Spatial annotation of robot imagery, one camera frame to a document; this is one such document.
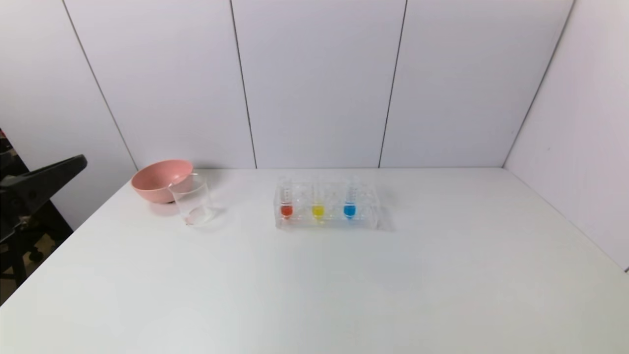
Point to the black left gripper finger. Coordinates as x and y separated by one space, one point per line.
44 179

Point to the test tube with red pigment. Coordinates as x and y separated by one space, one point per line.
286 210

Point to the test tube with yellow pigment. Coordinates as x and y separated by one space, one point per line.
318 211

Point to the test tube with blue pigment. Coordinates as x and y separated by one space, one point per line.
349 210

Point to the clear acrylic test tube rack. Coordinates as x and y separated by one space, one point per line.
366 216

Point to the black chair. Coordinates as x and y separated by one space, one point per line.
19 255

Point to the pink bowl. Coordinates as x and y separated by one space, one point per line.
155 184

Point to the clear glass beaker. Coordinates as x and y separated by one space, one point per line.
194 206

